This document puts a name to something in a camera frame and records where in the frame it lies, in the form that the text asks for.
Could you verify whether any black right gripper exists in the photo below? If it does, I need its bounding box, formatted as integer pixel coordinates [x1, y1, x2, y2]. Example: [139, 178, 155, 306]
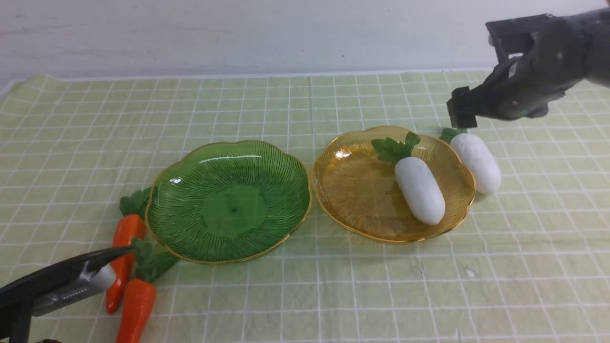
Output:
[447, 14, 588, 130]

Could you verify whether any white toy radish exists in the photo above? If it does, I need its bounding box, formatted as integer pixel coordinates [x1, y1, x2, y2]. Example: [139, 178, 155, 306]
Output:
[372, 132, 445, 225]
[440, 128, 502, 195]

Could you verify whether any orange toy carrot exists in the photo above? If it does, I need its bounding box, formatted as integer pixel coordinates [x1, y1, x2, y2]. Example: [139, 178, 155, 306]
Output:
[105, 188, 150, 315]
[115, 237, 179, 343]

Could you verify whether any amber ribbed plastic plate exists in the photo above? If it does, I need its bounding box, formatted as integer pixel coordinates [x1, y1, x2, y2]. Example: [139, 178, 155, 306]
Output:
[311, 125, 477, 244]

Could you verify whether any green checkered tablecloth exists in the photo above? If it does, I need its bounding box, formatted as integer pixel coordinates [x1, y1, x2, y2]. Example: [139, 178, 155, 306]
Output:
[0, 71, 609, 343]

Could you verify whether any green ribbed plastic plate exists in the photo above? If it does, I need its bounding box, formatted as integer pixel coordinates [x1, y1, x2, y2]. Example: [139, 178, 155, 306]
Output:
[144, 140, 312, 265]

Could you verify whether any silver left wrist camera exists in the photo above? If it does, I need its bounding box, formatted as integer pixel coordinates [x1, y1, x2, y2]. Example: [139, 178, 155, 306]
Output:
[32, 264, 116, 317]

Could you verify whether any black left camera bracket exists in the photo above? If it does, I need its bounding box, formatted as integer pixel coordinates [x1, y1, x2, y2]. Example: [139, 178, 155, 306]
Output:
[0, 245, 133, 343]

